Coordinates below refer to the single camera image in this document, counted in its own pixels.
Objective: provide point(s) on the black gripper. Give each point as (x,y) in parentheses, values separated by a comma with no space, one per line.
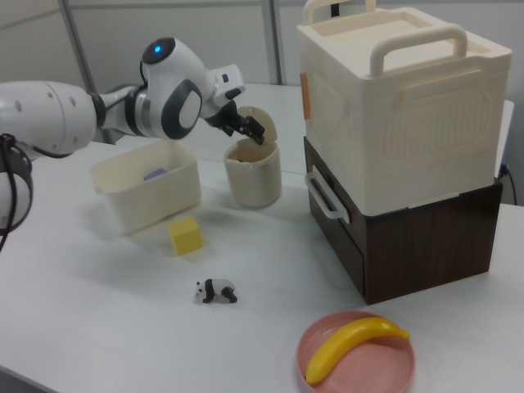
(227,116)

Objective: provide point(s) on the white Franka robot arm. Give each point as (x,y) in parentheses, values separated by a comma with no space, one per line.
(61,118)

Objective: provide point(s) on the cream trash can with lid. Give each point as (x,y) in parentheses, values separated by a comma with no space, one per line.
(254,184)

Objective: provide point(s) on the purple foam block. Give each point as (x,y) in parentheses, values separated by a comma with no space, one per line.
(155,174)

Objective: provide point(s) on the white plastic open bin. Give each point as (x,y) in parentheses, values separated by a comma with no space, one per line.
(155,204)

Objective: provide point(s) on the yellow foam block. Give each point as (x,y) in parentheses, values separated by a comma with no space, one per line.
(186,239)

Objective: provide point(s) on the cream plastic storage box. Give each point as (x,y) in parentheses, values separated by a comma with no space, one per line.
(409,123)

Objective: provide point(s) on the small panda toy figure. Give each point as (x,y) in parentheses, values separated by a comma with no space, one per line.
(215,290)

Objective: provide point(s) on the dark brown wooden box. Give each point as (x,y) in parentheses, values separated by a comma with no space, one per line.
(425,249)

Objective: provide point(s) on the yellow toy banana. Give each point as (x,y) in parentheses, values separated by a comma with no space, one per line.
(348,341)

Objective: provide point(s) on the pink plastic plate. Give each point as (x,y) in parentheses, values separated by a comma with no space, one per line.
(376,364)

